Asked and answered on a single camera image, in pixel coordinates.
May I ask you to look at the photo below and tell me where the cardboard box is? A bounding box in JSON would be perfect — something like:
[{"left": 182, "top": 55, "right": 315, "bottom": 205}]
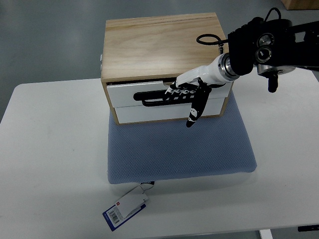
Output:
[{"left": 281, "top": 0, "right": 319, "bottom": 10}]

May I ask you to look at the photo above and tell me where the black cable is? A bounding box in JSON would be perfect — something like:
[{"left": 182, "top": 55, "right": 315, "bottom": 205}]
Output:
[{"left": 196, "top": 7, "right": 282, "bottom": 46}]

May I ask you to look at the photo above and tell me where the blue-grey cushion mat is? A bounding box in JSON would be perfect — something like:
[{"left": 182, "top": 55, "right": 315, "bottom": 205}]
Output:
[{"left": 108, "top": 95, "right": 257, "bottom": 184}]

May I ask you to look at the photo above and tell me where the white table leg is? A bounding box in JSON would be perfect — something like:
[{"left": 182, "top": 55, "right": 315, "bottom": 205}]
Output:
[{"left": 259, "top": 229, "right": 273, "bottom": 239}]

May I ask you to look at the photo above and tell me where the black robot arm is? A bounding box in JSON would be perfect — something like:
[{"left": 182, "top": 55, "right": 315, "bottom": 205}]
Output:
[{"left": 218, "top": 17, "right": 319, "bottom": 93}]

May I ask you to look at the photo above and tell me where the white drawer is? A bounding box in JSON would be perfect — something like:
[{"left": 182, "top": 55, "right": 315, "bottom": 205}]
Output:
[{"left": 106, "top": 80, "right": 230, "bottom": 104}]

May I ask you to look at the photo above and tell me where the black table controller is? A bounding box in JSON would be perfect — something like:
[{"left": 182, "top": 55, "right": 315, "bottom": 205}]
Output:
[{"left": 298, "top": 225, "right": 319, "bottom": 232}]

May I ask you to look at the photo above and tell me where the black drawer handle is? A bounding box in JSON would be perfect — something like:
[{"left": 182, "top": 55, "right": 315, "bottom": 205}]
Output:
[{"left": 133, "top": 90, "right": 194, "bottom": 107}]

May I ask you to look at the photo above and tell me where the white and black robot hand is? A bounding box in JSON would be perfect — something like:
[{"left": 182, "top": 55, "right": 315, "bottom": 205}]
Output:
[{"left": 163, "top": 53, "right": 235, "bottom": 127}]

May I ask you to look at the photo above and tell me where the white and blue price tag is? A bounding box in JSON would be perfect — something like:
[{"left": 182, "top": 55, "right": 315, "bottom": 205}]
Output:
[{"left": 103, "top": 185, "right": 149, "bottom": 232}]

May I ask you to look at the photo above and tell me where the wooden drawer cabinet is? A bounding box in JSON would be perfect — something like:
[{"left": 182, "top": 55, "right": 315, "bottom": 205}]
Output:
[{"left": 101, "top": 13, "right": 228, "bottom": 125}]

